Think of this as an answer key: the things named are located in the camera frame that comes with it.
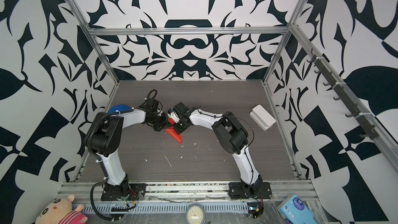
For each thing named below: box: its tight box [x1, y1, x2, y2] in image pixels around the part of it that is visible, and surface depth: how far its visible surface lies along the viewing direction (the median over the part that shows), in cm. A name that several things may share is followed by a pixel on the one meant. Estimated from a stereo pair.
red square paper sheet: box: [164, 117, 182, 144], surface depth 93 cm
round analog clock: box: [185, 203, 206, 224], surface depth 67 cm
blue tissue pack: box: [276, 194, 320, 224], surface depth 67 cm
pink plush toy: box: [35, 194, 88, 224], surface depth 65 cm
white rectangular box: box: [249, 104, 277, 131], surface depth 97 cm
